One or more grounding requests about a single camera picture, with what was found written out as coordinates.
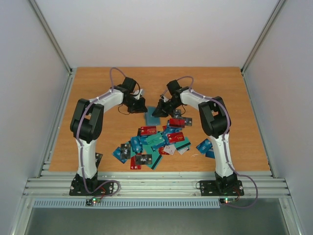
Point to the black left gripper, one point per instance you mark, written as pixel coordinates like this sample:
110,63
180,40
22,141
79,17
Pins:
140,109

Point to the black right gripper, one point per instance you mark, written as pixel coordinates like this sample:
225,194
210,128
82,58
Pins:
163,108

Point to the teal leather card holder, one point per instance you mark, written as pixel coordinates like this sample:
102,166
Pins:
150,120

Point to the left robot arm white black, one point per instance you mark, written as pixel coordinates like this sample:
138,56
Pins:
86,126

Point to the black card near right arm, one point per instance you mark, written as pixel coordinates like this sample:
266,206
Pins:
188,121

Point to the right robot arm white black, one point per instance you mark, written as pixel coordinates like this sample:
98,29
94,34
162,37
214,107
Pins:
215,122

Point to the red card with magnetic stripe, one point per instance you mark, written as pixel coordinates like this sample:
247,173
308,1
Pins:
176,123

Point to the red VIP card in pile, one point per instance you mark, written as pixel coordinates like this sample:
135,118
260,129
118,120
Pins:
148,130

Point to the teal VIP card centre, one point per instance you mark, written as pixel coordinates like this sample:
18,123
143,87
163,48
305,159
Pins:
156,141

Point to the blue card left pile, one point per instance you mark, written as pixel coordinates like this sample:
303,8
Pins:
136,144

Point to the black card left pile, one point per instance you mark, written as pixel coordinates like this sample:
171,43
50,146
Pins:
125,151

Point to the teal card with black stripe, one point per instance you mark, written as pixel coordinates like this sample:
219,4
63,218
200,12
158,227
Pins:
156,162

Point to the black card on red card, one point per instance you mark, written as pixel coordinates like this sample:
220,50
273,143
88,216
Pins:
143,159

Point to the blue card far right upper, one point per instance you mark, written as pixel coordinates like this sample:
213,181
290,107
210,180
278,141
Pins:
204,146

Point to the lone black VIP card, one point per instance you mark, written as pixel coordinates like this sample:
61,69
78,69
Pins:
98,158

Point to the blue card far right lower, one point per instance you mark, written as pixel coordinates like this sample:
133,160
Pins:
210,154

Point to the left small circuit board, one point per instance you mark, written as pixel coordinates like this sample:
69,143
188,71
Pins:
93,201

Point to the small circuit board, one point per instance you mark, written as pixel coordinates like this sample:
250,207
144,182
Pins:
227,200
93,201

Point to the right small circuit board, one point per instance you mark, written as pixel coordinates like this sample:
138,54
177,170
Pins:
227,200

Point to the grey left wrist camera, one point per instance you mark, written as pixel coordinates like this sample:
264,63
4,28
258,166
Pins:
138,94

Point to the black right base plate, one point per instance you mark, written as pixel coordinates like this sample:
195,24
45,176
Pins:
211,188

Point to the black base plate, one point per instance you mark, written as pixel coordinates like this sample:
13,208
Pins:
211,188
99,188

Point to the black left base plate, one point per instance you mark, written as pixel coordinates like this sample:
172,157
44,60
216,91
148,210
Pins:
99,188

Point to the aluminium frame rail front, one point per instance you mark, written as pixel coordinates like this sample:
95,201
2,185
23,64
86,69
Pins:
138,184

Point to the grey slotted cable duct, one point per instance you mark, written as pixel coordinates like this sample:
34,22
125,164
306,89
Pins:
130,203

